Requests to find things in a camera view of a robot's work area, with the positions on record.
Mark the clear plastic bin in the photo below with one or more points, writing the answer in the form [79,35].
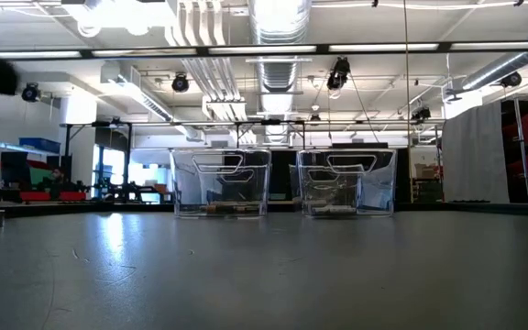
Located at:
[346,183]
[220,183]

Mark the white cylindrical battery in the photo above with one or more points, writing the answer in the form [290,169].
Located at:
[326,212]
[345,211]

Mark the black background robot arm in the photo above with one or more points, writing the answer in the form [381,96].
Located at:
[131,188]

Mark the white ceiling pipe bundle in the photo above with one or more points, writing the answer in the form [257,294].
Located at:
[213,78]

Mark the blue storage bin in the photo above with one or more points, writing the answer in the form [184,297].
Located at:
[39,145]

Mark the black ceiling camera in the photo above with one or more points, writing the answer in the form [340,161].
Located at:
[180,83]
[338,73]
[511,79]
[30,91]
[422,113]

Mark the black monitor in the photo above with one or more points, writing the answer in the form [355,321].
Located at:
[12,165]

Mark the black copper-top battery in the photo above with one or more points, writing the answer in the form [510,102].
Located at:
[214,209]
[229,209]

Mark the cardboard box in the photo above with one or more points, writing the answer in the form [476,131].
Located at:
[424,172]

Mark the black crossbar with light strips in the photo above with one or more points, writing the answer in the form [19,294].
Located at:
[322,47]

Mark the person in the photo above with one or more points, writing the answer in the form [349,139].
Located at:
[55,176]

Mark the white shelf board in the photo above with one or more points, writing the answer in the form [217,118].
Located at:
[3,147]

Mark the red base block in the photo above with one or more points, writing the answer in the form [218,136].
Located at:
[71,195]
[35,195]

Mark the white curtain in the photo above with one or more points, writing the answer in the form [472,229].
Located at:
[475,156]

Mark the black table mat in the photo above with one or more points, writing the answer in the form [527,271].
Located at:
[245,275]

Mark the silver ventilation duct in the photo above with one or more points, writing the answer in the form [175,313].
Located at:
[280,69]
[507,66]

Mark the grey metal rack post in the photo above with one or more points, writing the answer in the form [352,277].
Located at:
[523,151]

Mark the white rectangular duct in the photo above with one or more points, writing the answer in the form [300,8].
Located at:
[126,84]

